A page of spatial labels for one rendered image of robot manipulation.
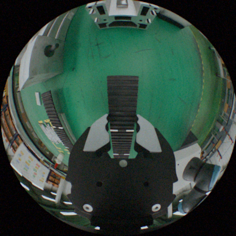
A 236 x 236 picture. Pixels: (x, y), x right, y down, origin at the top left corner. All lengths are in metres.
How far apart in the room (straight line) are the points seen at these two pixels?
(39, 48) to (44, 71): 0.05
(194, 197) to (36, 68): 0.60
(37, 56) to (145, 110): 0.25
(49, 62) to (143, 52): 0.18
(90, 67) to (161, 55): 0.15
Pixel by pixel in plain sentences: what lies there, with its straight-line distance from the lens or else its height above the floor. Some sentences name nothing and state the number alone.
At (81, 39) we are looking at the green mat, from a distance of 0.20.
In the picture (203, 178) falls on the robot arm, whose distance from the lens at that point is 0.44.
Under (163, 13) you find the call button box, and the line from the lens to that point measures 0.26.
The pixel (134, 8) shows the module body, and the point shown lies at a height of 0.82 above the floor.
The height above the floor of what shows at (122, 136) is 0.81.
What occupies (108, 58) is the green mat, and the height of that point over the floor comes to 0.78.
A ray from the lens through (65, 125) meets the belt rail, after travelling 0.24.
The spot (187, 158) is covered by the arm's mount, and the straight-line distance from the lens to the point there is 0.46.
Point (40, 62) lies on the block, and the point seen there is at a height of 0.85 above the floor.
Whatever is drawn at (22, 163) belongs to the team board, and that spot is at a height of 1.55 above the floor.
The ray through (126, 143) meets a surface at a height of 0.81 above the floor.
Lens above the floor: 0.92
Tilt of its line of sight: 60 degrees down
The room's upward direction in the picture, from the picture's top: 176 degrees counter-clockwise
